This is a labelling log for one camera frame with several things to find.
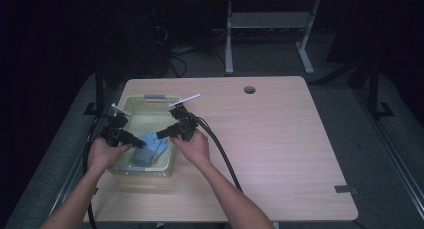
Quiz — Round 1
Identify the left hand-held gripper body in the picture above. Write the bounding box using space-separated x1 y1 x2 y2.
99 103 135 148

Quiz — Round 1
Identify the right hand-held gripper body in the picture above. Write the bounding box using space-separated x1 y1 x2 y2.
167 92 202 142

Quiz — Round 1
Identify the blue knit glove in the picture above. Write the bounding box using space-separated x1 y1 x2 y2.
132 131 161 168
151 137 170 158

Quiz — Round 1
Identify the pale yellow plastic basket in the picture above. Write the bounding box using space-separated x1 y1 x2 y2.
107 94 183 178

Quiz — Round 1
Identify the person's left hand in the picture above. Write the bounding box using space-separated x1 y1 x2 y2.
86 138 133 174

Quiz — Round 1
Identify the person's right hand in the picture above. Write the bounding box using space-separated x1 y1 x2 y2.
171 128 213 170

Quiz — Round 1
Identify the grey metal stand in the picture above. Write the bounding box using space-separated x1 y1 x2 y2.
224 0 321 76

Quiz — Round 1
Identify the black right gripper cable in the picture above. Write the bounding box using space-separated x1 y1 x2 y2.
189 113 245 194

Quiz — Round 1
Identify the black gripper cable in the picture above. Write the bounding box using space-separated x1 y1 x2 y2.
189 113 245 194
82 114 103 229

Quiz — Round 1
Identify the black frame post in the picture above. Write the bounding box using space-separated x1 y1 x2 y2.
367 59 395 121
83 62 106 119

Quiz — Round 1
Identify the aluminium floor rail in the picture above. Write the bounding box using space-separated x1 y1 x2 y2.
41 88 118 229
353 88 424 221

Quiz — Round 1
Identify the floor cables bundle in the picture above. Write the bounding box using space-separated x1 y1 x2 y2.
153 25 228 79

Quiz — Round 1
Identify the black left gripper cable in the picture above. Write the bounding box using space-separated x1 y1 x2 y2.
82 114 103 229

